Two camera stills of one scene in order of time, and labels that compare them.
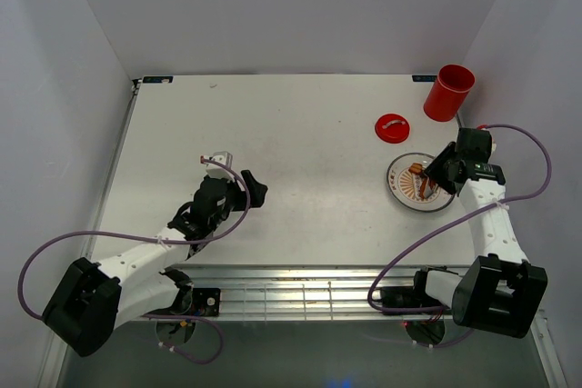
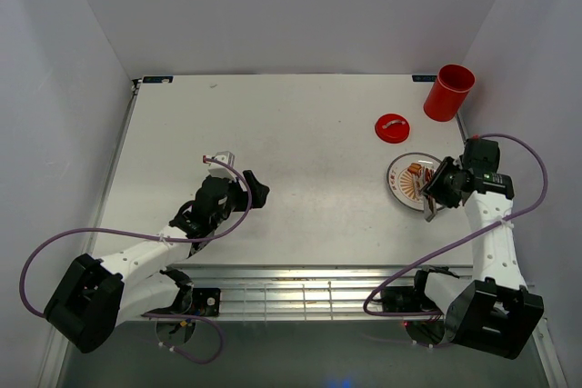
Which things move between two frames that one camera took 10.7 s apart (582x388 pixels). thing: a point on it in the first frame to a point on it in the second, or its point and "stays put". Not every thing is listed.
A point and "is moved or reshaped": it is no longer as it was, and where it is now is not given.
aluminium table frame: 349,213 stays put
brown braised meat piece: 416,168 stays put
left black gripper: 256,190 stays put
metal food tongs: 427,190 is moved or reshaped
